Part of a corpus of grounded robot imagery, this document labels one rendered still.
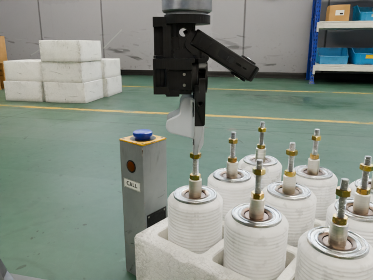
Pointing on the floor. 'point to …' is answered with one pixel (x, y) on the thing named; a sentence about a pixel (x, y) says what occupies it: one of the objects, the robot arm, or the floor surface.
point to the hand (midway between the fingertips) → (199, 143)
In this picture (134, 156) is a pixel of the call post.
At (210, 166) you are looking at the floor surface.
